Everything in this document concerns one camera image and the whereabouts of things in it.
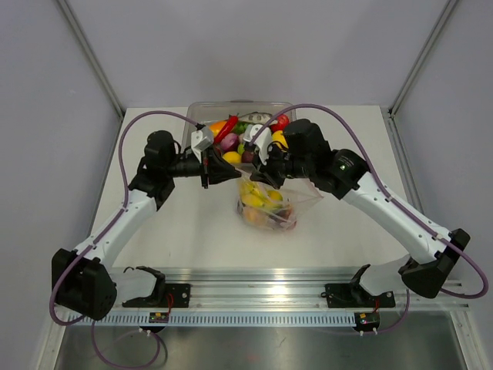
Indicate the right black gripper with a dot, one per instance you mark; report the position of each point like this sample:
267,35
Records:
265,173

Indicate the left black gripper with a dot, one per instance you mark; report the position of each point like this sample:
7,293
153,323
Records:
219,169

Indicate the yellow toy banana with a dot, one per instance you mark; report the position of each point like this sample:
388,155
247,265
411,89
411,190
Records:
253,195

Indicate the clear zip top bag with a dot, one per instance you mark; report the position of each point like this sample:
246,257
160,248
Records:
299,195

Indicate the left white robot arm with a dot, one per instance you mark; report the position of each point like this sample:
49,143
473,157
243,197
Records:
80,278

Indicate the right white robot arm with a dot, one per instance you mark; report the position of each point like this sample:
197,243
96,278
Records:
432,251

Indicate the clear plastic food container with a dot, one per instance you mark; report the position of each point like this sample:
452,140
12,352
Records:
208,113

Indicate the yellow toy lemon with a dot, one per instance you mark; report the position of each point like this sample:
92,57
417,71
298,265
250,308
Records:
232,157

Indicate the purple toy onion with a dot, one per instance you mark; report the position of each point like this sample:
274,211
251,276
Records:
230,142

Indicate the orange yellow toy mango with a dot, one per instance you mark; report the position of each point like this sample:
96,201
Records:
217,127

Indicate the orange toy citrus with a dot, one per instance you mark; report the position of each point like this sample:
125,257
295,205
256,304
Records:
279,140

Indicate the red toy chili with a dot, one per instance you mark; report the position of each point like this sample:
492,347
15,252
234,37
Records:
227,128

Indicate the grey toy fish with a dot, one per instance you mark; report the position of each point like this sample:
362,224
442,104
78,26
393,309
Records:
255,117

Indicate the red toy tomato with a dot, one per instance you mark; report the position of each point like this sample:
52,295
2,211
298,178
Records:
279,123

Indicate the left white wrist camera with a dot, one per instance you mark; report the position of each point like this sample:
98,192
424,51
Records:
200,140

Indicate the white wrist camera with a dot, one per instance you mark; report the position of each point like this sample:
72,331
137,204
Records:
261,137
200,140

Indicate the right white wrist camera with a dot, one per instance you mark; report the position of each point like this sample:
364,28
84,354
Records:
261,137

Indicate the aluminium mounting rail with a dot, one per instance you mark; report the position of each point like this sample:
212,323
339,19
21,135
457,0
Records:
252,289

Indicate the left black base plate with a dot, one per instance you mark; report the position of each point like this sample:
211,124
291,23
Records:
178,295

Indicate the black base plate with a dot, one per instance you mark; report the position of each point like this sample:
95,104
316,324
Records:
346,295
178,295

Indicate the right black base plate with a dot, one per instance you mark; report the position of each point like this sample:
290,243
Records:
346,295

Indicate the white slotted cable duct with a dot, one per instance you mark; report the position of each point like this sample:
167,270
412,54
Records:
229,319

